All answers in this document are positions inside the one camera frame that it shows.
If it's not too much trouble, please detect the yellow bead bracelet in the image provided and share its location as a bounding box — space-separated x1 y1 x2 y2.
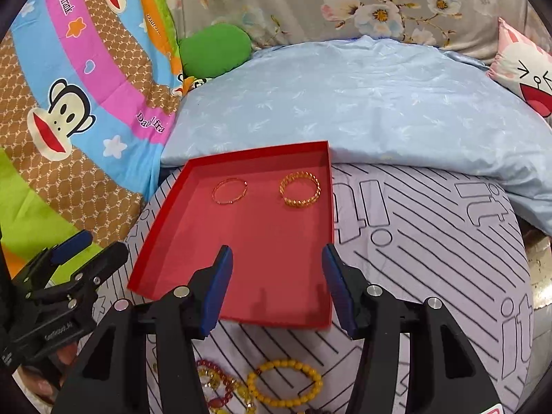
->
247 359 323 405

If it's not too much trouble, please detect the red cardboard box tray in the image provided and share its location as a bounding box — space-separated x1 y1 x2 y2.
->
127 140 335 329

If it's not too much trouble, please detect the grey floral bed sheet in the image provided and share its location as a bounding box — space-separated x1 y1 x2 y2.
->
166 0 540 65

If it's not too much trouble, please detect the red and gold bead bracelet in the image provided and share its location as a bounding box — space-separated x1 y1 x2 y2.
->
195 358 255 414

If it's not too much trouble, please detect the person's left hand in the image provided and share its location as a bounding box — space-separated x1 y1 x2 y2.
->
13 347 76 410

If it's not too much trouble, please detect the chunky gold chain bangle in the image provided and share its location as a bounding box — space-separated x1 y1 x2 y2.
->
278 171 322 208

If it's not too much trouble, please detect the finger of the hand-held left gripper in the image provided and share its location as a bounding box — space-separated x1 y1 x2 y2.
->
13 230 93 283
26 242 129 341

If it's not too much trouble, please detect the light blue pillow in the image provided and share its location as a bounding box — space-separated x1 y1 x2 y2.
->
160 35 552 236

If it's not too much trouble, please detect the cartoon monkey printed blanket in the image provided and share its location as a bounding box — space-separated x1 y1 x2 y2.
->
0 0 190 268

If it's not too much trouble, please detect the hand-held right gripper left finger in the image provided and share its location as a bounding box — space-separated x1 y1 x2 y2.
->
54 245 234 414

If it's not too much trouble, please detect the green pillow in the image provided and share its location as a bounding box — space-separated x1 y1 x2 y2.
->
179 23 252 79

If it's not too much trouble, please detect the pink cat face pillow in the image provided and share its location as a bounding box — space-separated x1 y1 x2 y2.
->
487 17 552 118

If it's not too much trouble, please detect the thin gold bangle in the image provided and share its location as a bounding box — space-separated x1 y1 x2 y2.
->
212 180 248 205

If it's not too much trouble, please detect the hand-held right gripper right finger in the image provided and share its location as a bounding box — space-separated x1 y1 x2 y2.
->
321 244 496 414

